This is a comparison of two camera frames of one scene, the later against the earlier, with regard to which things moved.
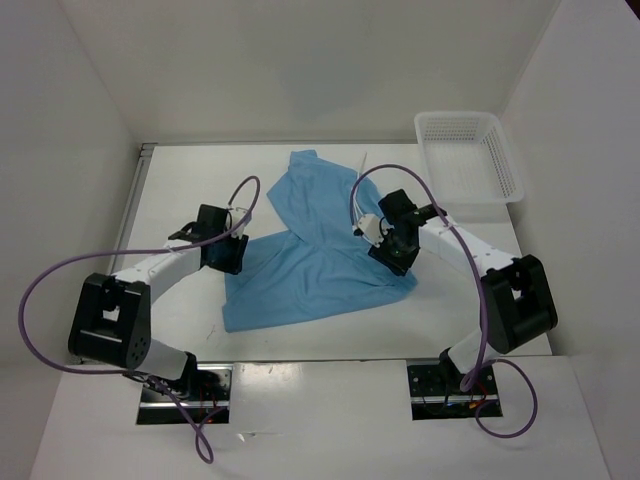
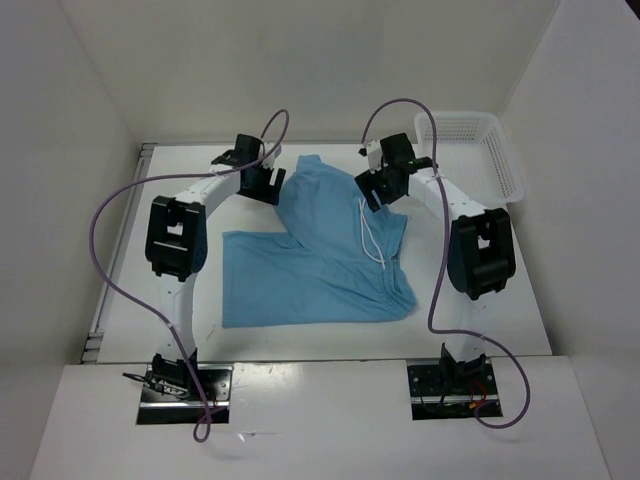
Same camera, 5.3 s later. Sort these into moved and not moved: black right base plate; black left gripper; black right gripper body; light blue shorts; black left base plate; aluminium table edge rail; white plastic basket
Moved: black left gripper; black right gripper body; light blue shorts
Not moved: white plastic basket; black right base plate; aluminium table edge rail; black left base plate
